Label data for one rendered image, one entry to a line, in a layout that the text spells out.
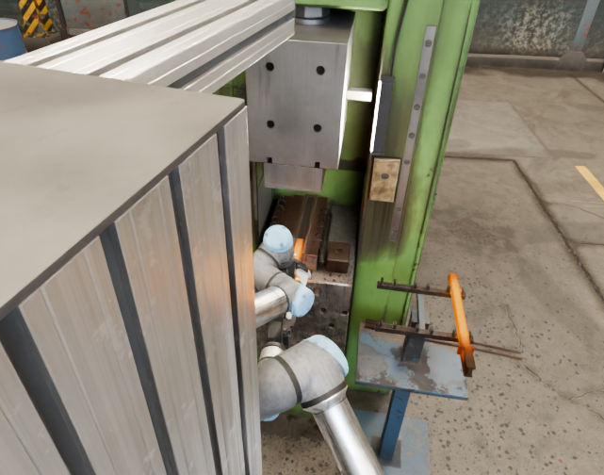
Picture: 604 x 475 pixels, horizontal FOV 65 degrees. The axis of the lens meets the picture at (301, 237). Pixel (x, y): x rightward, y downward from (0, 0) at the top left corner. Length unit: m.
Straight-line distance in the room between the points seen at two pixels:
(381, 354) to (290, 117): 0.93
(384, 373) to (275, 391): 0.83
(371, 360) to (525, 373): 1.31
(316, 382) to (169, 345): 0.84
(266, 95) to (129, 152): 1.31
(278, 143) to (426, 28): 0.56
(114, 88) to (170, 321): 0.14
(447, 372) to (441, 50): 1.11
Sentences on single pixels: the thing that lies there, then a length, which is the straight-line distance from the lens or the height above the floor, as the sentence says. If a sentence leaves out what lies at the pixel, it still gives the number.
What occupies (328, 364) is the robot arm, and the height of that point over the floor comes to 1.27.
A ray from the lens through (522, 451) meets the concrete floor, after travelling 2.67.
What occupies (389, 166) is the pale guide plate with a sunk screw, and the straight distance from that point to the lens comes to 1.71.
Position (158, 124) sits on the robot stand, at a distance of 0.24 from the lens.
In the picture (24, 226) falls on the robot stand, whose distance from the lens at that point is 0.19.
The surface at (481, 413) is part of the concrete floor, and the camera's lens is 2.72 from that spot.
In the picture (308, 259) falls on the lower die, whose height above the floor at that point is 0.97.
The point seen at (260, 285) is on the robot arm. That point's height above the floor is 1.30.
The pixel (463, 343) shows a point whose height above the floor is 0.98.
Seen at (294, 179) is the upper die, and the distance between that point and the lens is 1.63.
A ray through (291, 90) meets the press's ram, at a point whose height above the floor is 1.62.
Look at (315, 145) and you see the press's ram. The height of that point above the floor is 1.45.
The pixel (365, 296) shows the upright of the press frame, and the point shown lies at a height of 0.68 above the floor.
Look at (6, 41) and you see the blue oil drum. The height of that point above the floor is 0.76.
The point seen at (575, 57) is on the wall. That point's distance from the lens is 8.38.
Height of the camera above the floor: 2.12
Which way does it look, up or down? 37 degrees down
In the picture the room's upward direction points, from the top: 2 degrees clockwise
